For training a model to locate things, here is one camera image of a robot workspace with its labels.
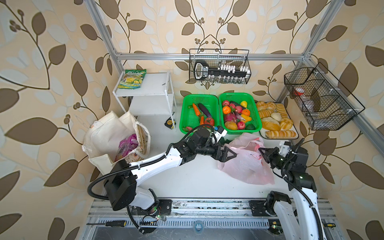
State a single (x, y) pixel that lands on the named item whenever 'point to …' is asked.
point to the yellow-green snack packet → (132, 79)
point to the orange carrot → (196, 109)
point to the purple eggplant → (203, 108)
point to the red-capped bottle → (299, 91)
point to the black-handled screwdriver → (112, 223)
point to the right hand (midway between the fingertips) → (259, 150)
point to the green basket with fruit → (239, 113)
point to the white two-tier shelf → (155, 96)
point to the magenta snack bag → (126, 145)
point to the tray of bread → (276, 122)
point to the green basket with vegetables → (189, 121)
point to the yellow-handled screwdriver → (329, 225)
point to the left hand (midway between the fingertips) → (233, 153)
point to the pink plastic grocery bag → (249, 165)
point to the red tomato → (209, 120)
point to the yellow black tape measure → (168, 123)
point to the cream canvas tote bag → (102, 139)
